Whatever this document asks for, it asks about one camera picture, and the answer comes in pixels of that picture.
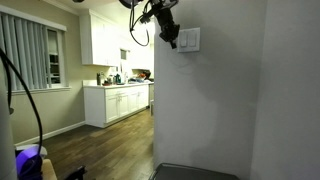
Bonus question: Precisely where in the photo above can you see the white framed window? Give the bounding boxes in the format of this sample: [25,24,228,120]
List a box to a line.
[45,27,67,88]

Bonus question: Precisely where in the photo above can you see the white kitchen base cabinet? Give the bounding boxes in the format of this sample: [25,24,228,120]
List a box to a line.
[82,82,150,129]

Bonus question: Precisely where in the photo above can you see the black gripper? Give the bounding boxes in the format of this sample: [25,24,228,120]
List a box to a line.
[151,2,181,50]

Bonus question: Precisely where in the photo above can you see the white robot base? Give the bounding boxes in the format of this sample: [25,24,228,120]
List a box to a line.
[0,63,18,180]

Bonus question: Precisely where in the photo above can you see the black base cable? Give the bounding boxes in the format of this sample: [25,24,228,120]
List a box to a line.
[0,48,44,158]

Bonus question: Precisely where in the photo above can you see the white baseboard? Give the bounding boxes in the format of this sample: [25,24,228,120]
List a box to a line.
[13,120,87,148]

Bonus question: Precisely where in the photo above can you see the white kitchen wall cabinet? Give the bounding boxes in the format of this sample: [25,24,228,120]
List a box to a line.
[78,8,122,68]

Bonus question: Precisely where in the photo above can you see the black chair part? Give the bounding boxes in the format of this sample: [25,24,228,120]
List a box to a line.
[62,165,87,180]

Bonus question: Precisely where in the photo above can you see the white vertical window blinds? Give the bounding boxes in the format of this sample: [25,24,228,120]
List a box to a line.
[0,12,47,93]

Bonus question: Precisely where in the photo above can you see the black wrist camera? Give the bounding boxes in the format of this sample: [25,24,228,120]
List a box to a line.
[139,9,158,25]

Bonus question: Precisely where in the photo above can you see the black looped wrist cable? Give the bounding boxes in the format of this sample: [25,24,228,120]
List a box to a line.
[128,0,151,48]

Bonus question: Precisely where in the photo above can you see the grey bin lid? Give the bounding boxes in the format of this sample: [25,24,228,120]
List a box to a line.
[148,162,240,180]

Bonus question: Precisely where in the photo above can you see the tan wooden board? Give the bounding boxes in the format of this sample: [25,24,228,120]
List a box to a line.
[41,158,59,180]

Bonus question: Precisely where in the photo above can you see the purple lit device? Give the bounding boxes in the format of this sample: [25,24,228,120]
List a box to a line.
[15,147,44,180]

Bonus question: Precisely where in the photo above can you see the red and dark counter clutter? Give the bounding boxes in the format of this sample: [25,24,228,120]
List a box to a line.
[128,69,153,84]

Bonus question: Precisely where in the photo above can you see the white double light switch plate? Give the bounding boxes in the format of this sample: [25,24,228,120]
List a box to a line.
[176,27,201,54]

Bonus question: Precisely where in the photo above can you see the white rocker light switch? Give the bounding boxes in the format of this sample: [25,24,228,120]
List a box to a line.
[188,30,197,47]
[179,31,188,48]

